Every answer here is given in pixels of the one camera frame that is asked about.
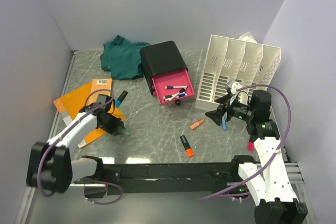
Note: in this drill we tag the orange highlighter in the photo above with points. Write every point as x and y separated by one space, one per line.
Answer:
187 146

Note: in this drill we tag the black whiteboard marker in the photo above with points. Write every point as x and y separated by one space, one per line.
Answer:
168 97

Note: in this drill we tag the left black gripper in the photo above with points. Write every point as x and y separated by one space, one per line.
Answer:
117 123

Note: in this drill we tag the salmon clear highlighter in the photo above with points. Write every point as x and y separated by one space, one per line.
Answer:
196 124

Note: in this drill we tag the white crumpled paper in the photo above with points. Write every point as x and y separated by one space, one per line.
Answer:
248 37

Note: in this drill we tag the green highlighter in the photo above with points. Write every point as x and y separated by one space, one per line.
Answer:
123 132

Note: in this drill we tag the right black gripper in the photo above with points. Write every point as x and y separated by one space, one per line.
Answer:
217 115

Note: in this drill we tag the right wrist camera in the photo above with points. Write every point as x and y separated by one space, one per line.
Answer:
232 90

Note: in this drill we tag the pink highlighter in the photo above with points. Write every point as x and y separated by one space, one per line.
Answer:
250 146

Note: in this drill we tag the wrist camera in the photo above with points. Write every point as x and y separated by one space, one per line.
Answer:
232 90
103 99

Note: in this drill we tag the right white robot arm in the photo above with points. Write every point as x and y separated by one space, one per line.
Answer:
269 186

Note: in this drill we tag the black base beam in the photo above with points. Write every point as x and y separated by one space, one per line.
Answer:
171 178

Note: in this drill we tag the green cloth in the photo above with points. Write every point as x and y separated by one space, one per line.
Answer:
122 58

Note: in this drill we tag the orange folder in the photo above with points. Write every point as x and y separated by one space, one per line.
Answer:
69 105

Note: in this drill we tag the white file rack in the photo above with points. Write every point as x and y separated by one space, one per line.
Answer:
234 59

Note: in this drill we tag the black capped marker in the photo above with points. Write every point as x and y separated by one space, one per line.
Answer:
176 87

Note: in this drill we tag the blue whiteboard marker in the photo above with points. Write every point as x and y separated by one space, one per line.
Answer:
181 91

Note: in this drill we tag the light blue clear highlighter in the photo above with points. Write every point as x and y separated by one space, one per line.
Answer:
224 123

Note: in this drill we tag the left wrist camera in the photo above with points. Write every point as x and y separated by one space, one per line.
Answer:
103 99

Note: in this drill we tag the black drawer organizer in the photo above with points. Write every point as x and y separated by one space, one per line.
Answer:
162 60

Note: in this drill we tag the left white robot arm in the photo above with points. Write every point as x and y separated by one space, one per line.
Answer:
50 167

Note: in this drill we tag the orange book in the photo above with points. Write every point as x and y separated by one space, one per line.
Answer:
99 86

